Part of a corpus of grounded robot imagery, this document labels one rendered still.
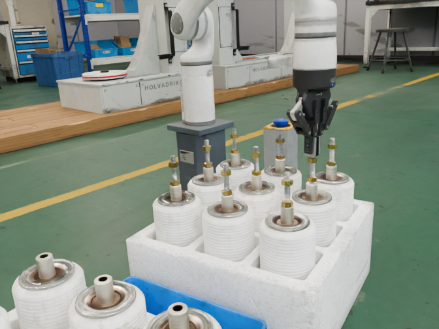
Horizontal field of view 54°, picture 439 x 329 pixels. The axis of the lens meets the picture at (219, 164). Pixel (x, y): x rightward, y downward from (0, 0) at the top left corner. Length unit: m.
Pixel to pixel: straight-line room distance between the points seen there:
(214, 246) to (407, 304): 0.45
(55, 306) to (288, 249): 0.35
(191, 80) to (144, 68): 1.95
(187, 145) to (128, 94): 1.66
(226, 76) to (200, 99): 2.28
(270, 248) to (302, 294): 0.09
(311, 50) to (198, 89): 0.54
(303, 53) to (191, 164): 0.62
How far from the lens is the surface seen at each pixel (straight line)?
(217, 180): 0.93
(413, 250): 1.23
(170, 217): 0.82
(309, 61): 0.74
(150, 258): 0.85
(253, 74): 3.75
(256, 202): 0.84
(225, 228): 0.75
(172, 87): 3.10
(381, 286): 1.06
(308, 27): 0.74
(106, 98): 2.79
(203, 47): 1.24
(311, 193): 0.83
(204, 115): 1.24
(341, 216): 0.94
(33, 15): 7.11
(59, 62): 5.21
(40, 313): 0.65
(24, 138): 2.50
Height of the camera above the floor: 0.57
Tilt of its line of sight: 18 degrees down
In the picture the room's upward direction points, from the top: 3 degrees counter-clockwise
